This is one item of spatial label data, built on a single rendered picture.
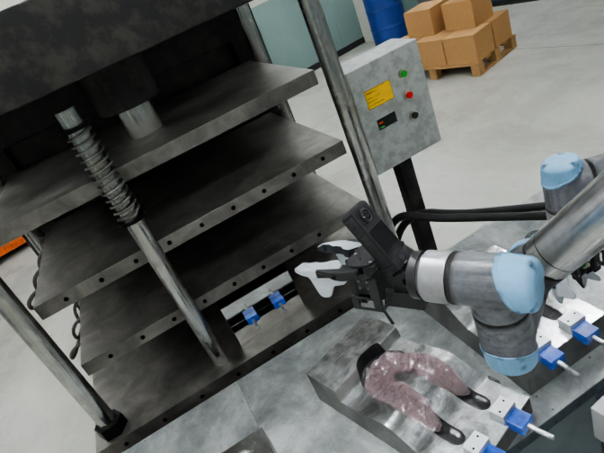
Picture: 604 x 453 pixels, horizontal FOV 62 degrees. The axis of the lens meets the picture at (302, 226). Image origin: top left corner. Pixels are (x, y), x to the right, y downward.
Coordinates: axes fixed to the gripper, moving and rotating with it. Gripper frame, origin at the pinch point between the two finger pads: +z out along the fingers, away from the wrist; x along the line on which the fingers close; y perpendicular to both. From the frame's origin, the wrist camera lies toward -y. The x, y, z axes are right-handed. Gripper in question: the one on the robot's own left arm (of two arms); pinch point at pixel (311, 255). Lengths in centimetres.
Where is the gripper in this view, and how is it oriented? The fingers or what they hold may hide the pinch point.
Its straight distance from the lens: 84.1
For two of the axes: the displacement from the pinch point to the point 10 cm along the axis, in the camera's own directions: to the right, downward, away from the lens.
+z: -7.8, -0.2, 6.2
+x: 5.5, -4.7, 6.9
